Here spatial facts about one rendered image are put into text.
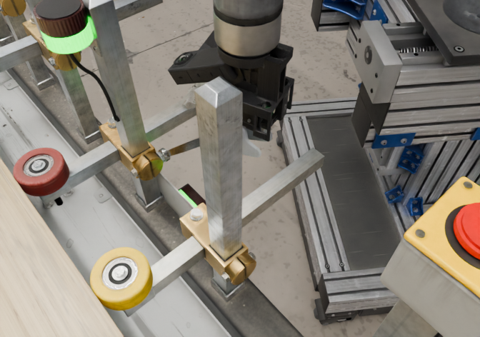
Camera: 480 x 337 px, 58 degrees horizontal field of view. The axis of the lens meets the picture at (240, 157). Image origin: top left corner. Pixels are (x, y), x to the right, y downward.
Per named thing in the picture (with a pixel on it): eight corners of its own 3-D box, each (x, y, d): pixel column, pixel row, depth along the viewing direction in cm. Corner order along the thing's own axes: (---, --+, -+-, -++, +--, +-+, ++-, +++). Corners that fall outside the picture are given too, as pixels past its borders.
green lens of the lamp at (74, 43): (79, 21, 60) (75, 6, 58) (101, 41, 57) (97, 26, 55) (38, 38, 57) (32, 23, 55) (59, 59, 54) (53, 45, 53)
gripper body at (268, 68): (267, 147, 56) (272, 72, 47) (209, 124, 58) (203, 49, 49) (291, 111, 60) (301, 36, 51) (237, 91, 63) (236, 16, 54)
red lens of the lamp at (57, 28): (74, 5, 58) (69, -11, 56) (97, 23, 55) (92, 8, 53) (31, 21, 55) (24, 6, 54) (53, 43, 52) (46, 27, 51)
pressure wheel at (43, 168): (69, 178, 83) (48, 137, 74) (90, 204, 79) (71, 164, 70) (29, 201, 79) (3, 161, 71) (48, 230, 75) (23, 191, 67)
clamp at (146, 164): (126, 131, 87) (121, 113, 83) (165, 171, 81) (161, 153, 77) (101, 146, 85) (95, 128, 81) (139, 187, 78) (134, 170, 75)
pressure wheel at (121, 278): (113, 279, 70) (96, 244, 61) (163, 279, 70) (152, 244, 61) (103, 330, 65) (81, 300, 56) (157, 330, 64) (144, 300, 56)
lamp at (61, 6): (108, 110, 72) (70, -12, 56) (126, 128, 70) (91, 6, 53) (76, 126, 70) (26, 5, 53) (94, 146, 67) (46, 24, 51)
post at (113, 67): (153, 194, 94) (98, -17, 57) (163, 204, 92) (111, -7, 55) (140, 203, 92) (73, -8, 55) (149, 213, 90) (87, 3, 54)
